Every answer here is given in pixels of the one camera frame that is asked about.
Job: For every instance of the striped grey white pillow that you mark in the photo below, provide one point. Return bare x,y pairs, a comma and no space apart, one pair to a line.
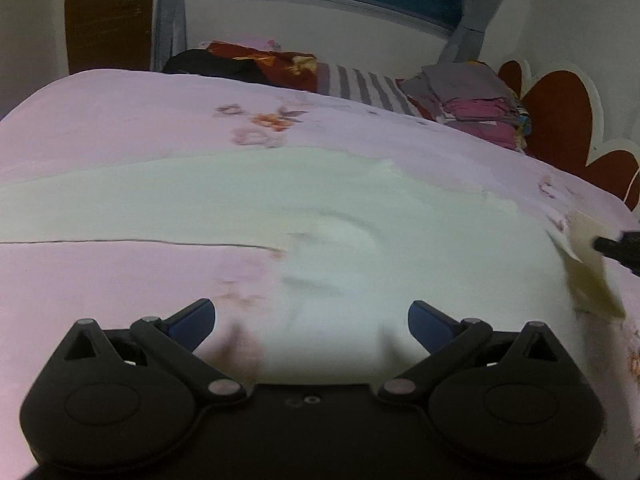
364,87

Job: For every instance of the brown wooden door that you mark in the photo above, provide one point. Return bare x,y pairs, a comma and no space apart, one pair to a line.
108,34

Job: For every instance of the stack of folded clothes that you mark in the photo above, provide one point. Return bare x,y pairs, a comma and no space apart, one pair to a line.
470,97

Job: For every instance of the right grey curtain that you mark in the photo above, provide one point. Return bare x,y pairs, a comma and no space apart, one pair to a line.
467,39

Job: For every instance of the left grey curtain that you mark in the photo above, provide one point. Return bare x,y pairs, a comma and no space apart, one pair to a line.
169,34

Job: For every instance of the grey curtain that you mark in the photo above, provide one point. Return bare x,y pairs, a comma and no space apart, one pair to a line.
467,39
169,34

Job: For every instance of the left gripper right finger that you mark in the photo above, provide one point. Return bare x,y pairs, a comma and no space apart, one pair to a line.
450,345

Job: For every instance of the pink floral bed sheet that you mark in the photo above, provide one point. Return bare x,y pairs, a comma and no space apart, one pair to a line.
107,118

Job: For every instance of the cream white cloth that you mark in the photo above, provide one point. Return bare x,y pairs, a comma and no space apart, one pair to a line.
312,258

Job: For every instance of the black garment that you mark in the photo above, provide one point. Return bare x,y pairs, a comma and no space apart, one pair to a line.
203,63

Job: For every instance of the red orange blanket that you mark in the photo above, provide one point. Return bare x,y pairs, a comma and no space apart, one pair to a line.
292,70

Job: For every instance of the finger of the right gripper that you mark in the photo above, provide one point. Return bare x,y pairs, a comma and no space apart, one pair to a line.
625,250

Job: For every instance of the red white headboard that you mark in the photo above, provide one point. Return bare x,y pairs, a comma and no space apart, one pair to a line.
568,128

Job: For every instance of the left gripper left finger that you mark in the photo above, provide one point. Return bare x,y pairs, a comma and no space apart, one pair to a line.
172,341

